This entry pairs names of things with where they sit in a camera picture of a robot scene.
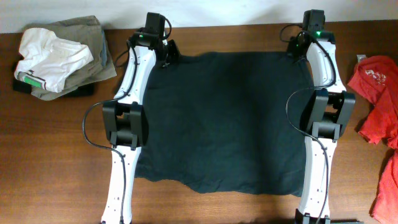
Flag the dark green t-shirt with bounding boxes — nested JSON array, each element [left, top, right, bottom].
[[136, 52, 312, 196]]

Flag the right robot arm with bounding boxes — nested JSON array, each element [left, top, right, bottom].
[[288, 9, 356, 224]]

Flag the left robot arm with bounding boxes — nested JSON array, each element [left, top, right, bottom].
[[101, 12, 180, 224]]

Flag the khaki folded garment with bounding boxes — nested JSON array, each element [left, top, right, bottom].
[[26, 16, 116, 93]]

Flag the red t-shirt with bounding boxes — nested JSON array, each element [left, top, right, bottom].
[[348, 55, 397, 223]]

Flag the black folded garment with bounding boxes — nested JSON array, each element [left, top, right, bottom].
[[12, 61, 103, 101]]

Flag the white folded shirt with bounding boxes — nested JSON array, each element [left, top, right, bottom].
[[14, 28, 93, 93]]

